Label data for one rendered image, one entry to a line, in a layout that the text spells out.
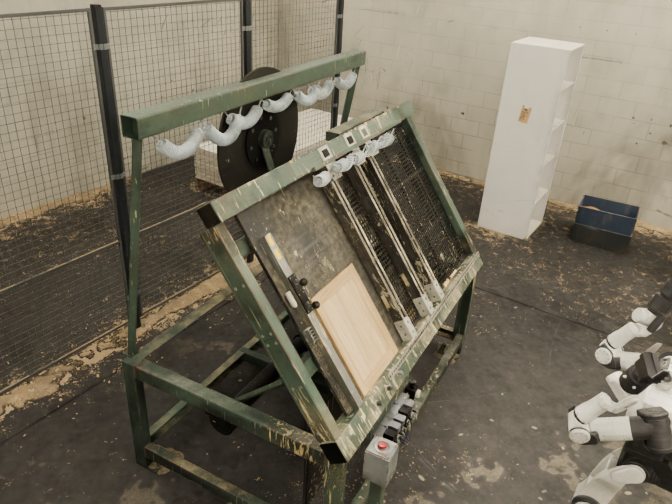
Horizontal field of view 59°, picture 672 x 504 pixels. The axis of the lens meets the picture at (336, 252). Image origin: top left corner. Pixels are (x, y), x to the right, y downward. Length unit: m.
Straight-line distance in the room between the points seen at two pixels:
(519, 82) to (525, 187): 1.11
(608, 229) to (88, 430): 5.46
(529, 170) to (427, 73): 2.46
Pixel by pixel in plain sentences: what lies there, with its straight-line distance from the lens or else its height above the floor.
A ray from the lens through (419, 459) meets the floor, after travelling 4.03.
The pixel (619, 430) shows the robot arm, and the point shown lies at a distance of 2.62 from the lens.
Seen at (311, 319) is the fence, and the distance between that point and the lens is 2.82.
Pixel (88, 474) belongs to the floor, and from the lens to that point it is 4.05.
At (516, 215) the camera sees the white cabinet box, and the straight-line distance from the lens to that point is 6.92.
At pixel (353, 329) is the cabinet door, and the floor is 1.13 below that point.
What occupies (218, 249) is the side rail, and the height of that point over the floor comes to 1.70.
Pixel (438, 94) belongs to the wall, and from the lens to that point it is 8.48.
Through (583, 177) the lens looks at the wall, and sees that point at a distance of 8.09.
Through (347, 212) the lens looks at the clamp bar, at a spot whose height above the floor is 1.58.
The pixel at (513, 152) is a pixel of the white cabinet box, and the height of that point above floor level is 0.95.
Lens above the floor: 2.92
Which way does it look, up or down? 28 degrees down
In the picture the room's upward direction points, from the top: 4 degrees clockwise
